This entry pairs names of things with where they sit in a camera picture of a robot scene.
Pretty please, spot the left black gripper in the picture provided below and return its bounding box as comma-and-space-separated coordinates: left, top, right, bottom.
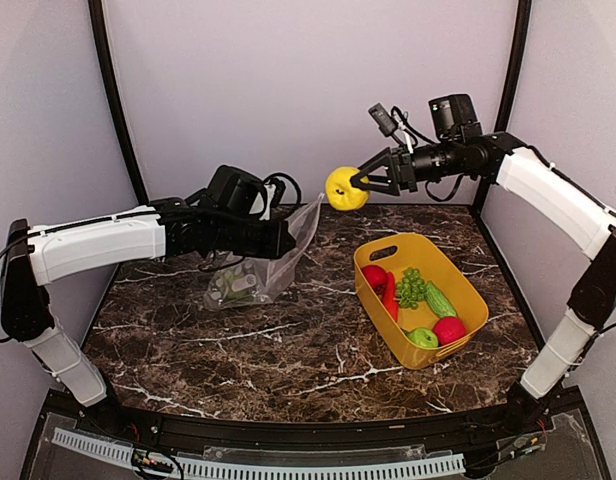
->
214, 215, 297, 259

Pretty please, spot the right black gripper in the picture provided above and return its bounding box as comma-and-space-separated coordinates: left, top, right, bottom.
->
352, 137, 463, 195

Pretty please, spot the clear zip top bag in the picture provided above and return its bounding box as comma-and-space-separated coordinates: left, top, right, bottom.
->
203, 193, 325, 311

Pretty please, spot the yellow bell pepper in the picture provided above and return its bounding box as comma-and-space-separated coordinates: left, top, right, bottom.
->
325, 166, 370, 211

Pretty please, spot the light green chayote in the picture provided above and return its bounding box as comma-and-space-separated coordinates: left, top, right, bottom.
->
211, 271, 257, 303

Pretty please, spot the yellow plastic basket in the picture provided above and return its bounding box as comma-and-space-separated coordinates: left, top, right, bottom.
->
354, 233, 489, 370

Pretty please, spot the red tomato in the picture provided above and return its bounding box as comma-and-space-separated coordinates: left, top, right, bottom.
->
361, 265, 388, 296

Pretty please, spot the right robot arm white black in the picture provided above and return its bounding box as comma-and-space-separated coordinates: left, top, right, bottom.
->
344, 132, 616, 434

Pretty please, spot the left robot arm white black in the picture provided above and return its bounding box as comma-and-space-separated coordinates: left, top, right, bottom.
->
0, 198, 296, 436

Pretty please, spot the green grape bunch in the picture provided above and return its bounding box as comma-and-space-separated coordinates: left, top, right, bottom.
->
396, 268, 426, 310

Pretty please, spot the red chili pepper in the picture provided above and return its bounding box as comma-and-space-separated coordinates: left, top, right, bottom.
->
382, 272, 399, 323

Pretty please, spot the green bitter gourd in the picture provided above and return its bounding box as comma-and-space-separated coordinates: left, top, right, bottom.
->
424, 281, 458, 319

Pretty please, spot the red pomegranate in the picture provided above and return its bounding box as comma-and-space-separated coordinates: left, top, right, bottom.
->
432, 317, 466, 346

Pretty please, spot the green apple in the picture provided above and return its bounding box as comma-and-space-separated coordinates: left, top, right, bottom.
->
407, 328, 439, 349

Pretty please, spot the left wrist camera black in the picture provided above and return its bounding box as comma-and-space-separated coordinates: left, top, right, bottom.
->
206, 165, 302, 221

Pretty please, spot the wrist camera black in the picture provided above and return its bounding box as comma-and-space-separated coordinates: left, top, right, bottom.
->
368, 93, 483, 148
206, 165, 302, 221

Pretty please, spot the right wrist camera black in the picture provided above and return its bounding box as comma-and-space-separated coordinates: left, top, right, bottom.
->
368, 93, 483, 148

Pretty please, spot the right black frame post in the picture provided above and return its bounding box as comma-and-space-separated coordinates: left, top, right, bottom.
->
471, 0, 533, 206

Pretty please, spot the black frame post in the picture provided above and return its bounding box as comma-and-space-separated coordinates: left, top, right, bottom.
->
471, 0, 533, 206
87, 0, 149, 204

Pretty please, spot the grey slotted cable duct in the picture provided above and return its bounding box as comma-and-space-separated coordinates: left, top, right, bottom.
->
51, 427, 466, 479

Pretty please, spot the left black frame post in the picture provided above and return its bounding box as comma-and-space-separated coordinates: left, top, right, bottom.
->
87, 0, 149, 204

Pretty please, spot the black front rail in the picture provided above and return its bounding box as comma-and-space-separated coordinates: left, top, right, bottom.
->
79, 405, 553, 453

